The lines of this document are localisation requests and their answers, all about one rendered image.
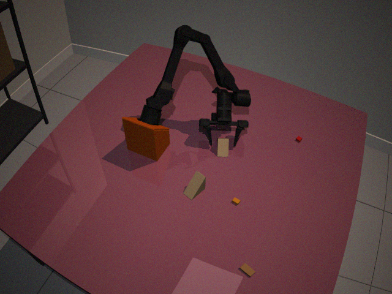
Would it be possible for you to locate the olive triangular block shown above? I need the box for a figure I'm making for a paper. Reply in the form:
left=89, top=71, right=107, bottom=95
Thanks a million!
left=217, top=138, right=229, bottom=157
left=183, top=171, right=206, bottom=200

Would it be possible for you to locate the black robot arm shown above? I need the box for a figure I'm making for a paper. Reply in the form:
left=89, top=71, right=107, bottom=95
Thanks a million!
left=137, top=25, right=251, bottom=126

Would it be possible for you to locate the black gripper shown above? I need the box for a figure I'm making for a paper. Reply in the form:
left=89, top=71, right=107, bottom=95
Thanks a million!
left=199, top=105, right=248, bottom=146

